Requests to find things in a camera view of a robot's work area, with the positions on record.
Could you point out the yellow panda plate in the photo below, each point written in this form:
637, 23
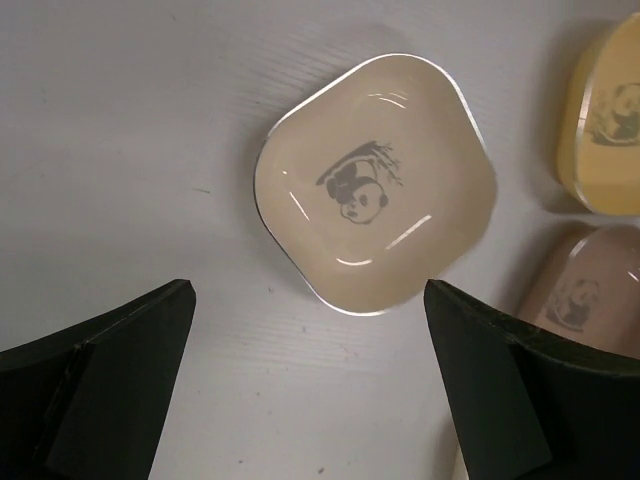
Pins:
597, 160

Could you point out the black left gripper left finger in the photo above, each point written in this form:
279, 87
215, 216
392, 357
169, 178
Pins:
90, 401

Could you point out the cream panda plate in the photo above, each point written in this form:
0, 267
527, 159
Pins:
377, 183

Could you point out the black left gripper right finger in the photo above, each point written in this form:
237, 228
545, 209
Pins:
529, 404

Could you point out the brown panda plate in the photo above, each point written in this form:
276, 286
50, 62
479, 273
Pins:
587, 289

